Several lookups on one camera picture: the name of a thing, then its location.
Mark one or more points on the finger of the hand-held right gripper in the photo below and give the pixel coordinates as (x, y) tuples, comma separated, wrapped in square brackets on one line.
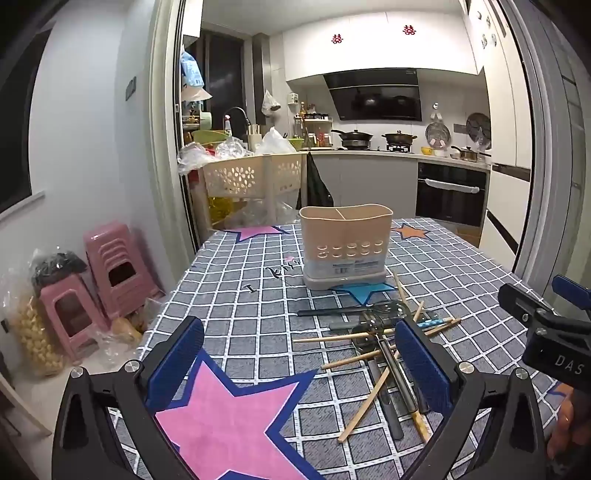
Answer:
[(572, 290), (521, 302)]

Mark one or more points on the dark translucent spoon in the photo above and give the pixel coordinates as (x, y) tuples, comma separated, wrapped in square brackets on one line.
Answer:
[(341, 326), (391, 413)]

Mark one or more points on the green plastic basin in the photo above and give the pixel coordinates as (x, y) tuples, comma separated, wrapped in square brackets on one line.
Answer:
[(210, 136)]

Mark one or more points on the clear bag of bread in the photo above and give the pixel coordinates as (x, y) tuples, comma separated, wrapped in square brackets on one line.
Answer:
[(124, 327)]

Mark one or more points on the dark lidded pot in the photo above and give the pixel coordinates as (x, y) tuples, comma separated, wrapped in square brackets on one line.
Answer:
[(399, 137)]

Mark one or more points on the hanging metal strainer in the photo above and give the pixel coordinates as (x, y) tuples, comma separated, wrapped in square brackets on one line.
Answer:
[(437, 134)]

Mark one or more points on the stack of pink stools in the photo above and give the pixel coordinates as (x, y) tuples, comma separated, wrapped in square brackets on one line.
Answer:
[(120, 263)]

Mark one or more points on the blue printed bag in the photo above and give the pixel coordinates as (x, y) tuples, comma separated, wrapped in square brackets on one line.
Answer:
[(191, 69)]

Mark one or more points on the cardboard box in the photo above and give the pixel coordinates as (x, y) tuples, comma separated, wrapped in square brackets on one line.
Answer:
[(468, 233)]

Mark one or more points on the green plastic colander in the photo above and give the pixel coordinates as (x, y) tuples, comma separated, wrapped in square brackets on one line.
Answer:
[(295, 144)]

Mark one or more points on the grey sliding door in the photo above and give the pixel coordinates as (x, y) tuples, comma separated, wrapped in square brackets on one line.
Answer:
[(554, 161)]

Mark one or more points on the beige plastic basket rack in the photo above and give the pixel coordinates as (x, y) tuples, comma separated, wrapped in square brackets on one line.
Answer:
[(231, 177)]

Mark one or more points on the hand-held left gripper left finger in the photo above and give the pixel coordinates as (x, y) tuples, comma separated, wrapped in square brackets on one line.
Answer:
[(173, 369)]

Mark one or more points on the spice rack with bottles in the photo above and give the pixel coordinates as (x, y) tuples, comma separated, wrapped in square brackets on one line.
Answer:
[(316, 134)]

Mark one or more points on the small steel saucepan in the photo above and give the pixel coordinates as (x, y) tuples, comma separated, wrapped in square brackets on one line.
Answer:
[(466, 154)]

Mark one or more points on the checked star-print tablecloth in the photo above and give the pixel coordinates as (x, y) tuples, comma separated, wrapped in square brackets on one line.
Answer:
[(277, 295)]

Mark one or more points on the black range hood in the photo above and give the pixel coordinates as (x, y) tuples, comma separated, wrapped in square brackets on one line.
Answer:
[(374, 94)]

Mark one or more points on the clear bag of yellow snacks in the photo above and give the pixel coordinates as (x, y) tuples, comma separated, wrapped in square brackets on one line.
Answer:
[(32, 332)]

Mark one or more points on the yellow oil bottle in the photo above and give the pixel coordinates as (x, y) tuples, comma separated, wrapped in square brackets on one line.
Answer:
[(221, 212)]

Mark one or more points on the hanging white plastic bag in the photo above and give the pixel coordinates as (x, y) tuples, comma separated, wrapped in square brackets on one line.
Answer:
[(270, 104)]

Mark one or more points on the black built-in oven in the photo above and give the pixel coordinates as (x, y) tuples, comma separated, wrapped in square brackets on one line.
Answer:
[(450, 194)]

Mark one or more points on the pale green jar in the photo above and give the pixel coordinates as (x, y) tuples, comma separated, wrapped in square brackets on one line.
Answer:
[(206, 121)]

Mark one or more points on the clear plastic bag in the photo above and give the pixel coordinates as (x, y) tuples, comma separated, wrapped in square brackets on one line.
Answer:
[(207, 154)]

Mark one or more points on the black plastic bag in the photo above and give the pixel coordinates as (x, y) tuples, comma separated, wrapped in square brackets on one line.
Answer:
[(57, 267)]

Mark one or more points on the small pink plastic stool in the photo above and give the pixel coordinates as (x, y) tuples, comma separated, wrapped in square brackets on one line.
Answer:
[(60, 295)]

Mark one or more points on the red paper decal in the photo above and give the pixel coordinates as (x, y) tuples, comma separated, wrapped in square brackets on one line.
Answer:
[(337, 39), (408, 30)]

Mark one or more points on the black hanging cloth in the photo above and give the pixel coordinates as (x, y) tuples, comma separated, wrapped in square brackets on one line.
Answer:
[(316, 184)]

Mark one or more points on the grey and yellow chopstick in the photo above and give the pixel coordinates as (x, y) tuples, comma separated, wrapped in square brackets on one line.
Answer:
[(421, 427)]

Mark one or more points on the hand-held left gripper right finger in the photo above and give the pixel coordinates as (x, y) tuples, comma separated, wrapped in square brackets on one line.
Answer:
[(422, 369)]

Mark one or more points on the grey lower cabinets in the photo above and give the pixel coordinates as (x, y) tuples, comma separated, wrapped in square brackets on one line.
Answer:
[(369, 184)]

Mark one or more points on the white upper cabinets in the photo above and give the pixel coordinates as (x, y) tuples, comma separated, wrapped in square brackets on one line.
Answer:
[(378, 50)]

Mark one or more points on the beige plastic utensil holder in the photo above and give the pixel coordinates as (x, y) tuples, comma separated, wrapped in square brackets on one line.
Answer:
[(346, 240)]

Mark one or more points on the knife block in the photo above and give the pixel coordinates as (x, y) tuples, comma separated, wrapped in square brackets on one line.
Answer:
[(254, 138)]

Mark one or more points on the wooden chopstick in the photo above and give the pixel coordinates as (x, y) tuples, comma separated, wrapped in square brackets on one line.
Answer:
[(451, 324), (364, 406), (400, 287), (323, 338), (418, 311), (351, 360)]

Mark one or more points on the black wok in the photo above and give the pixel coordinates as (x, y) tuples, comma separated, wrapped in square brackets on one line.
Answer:
[(353, 137)]

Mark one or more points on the kitchen faucet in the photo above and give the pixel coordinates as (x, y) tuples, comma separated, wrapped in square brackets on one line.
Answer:
[(240, 110)]

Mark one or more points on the metal slotted spoon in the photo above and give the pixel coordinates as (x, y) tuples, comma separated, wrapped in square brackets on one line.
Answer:
[(332, 312)]

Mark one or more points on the blue patterned chopstick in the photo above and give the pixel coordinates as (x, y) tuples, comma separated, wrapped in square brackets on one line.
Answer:
[(436, 322)]

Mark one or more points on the white tall cabinet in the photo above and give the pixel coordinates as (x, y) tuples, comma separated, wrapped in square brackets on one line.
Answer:
[(505, 138)]

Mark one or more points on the person's right hand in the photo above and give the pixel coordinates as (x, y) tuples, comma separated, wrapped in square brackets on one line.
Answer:
[(561, 427)]

